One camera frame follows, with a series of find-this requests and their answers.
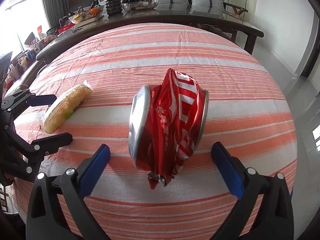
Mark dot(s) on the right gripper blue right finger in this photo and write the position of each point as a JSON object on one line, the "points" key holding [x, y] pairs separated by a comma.
{"points": [[230, 168]]}

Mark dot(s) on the fruit tray with orange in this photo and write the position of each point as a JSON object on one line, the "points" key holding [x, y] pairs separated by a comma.
{"points": [[85, 17]]}

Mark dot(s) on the scissors on coffee table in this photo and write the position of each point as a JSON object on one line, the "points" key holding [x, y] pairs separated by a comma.
{"points": [[77, 29]]}

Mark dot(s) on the red bag on table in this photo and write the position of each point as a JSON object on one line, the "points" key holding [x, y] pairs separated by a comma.
{"points": [[65, 27]]}

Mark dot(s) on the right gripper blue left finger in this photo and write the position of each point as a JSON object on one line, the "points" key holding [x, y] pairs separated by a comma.
{"points": [[90, 170]]}

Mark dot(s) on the glass bowl of grapes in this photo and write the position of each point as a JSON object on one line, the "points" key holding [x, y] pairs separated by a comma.
{"points": [[138, 5]]}

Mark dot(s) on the striped orange white tablecloth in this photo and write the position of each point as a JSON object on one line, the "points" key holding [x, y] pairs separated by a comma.
{"points": [[247, 113]]}

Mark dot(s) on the side shelf with small items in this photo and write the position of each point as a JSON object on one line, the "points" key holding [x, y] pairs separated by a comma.
{"points": [[25, 59]]}

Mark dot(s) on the cream snack packet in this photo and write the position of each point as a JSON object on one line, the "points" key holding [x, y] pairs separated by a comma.
{"points": [[64, 106]]}

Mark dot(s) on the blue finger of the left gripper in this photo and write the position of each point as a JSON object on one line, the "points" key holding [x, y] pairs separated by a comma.
{"points": [[32, 99], [38, 149]]}

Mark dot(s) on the crushed red soda can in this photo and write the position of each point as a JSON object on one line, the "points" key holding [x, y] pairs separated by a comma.
{"points": [[166, 126]]}

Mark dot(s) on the dark wooden coffee table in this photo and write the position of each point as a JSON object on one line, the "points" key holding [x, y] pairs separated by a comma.
{"points": [[163, 13]]}

